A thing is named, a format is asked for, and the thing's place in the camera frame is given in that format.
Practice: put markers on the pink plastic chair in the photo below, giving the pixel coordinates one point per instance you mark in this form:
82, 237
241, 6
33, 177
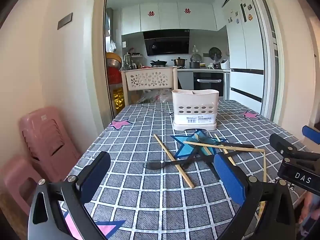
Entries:
47, 135

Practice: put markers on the metal basin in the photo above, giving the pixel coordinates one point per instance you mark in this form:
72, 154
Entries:
114, 63

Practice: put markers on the round metal strainer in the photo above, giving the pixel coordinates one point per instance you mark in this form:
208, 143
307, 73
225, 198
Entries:
196, 57

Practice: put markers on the beige sliding door frame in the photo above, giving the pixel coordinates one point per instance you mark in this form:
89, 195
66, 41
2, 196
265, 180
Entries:
98, 55

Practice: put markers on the brass cooking pot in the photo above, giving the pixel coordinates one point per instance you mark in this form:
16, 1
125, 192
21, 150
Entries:
179, 61

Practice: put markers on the black cooking pot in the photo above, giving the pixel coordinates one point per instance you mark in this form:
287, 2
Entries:
194, 65

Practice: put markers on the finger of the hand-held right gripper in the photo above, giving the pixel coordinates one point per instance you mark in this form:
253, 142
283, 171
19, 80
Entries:
281, 142
311, 133

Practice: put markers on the round dark slotted tray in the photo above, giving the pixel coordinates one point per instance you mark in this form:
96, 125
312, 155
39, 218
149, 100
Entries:
215, 53

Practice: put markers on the grey wall switch plate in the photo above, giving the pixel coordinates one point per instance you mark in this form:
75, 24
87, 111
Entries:
65, 21

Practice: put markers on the white rice cooker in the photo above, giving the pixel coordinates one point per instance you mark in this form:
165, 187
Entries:
224, 64

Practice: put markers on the yellow plastic basin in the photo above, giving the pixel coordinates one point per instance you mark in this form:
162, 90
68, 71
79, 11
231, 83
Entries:
113, 55

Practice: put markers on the black wok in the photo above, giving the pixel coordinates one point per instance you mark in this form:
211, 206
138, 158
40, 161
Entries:
158, 63

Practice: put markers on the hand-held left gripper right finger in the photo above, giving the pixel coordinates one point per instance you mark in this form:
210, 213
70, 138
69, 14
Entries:
230, 180

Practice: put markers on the grey checked star tablecloth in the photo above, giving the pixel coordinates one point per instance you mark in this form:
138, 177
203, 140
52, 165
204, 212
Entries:
140, 200

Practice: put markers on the beige plastic utensil holder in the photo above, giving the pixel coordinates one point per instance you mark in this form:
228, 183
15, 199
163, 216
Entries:
195, 100

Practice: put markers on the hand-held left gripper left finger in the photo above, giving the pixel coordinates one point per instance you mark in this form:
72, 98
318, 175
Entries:
94, 178

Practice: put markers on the clear plastic bag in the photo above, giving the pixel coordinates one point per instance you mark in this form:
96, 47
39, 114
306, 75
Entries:
155, 96

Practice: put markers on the gold foil packets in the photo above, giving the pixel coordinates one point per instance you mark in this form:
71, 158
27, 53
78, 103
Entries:
118, 97

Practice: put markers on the white refrigerator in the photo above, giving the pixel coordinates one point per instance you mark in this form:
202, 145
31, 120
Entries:
247, 55

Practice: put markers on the black range hood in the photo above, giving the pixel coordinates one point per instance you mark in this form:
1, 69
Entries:
166, 42

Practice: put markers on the person's right hand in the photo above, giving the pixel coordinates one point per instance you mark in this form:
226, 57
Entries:
307, 207

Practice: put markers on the pink plastic stool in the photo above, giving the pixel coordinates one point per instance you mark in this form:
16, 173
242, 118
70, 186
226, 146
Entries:
15, 180

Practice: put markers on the beige flower-cut storage rack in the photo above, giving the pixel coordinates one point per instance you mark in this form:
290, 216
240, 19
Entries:
147, 78

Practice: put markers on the white upper kitchen cabinets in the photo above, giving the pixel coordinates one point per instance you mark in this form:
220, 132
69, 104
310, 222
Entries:
170, 20

